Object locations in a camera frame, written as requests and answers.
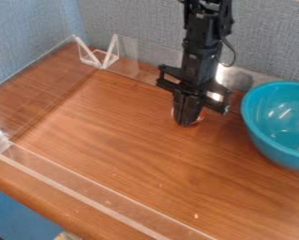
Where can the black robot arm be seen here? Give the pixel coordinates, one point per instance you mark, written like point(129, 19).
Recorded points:
point(207, 24)

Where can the clear acrylic left barrier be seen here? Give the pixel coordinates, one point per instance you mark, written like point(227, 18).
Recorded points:
point(37, 87)

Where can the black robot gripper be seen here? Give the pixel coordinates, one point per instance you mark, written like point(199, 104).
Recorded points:
point(192, 95)

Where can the clear acrylic back barrier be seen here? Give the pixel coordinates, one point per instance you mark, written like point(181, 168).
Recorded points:
point(135, 67)

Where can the clear acrylic corner bracket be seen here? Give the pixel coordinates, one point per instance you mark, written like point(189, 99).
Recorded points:
point(97, 58)

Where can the orange toy mushroom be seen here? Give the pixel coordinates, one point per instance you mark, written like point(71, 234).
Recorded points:
point(196, 121)

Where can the clear acrylic front barrier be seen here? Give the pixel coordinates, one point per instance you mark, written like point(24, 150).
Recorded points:
point(145, 220)

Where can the clear acrylic barrier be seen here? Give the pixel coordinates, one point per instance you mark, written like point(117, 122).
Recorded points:
point(135, 67)
point(145, 220)
point(37, 87)

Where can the blue plastic bowl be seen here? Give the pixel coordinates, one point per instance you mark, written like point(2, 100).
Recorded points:
point(270, 112)

